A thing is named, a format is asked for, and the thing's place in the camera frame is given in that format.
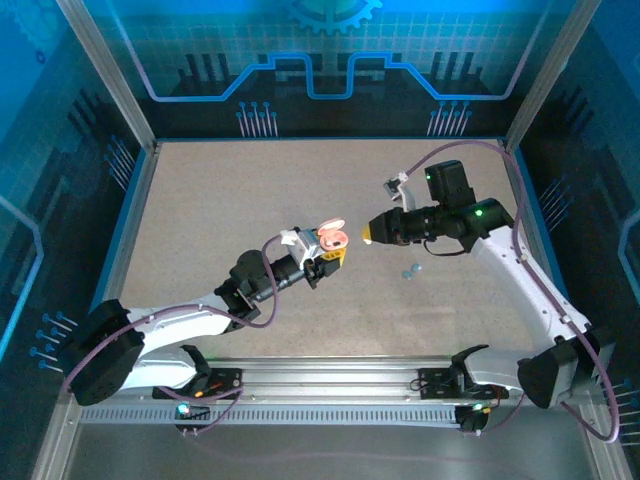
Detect pink soft toy piece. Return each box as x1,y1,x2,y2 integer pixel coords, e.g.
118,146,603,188
317,217,351,251

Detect aluminium base extrusion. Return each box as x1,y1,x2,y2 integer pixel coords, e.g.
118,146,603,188
207,355,571,401

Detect black LED controller box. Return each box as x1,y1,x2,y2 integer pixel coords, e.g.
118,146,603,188
455,401,494,435
173,401,211,422

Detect aluminium table side rail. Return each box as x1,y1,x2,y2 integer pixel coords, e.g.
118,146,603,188
29,142,161,480
499,139,631,480

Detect slotted grey cable duct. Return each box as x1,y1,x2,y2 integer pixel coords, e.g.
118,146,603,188
79,403,464,427

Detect aluminium frame post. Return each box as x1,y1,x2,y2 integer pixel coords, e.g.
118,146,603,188
503,0,602,149
54,0,160,151

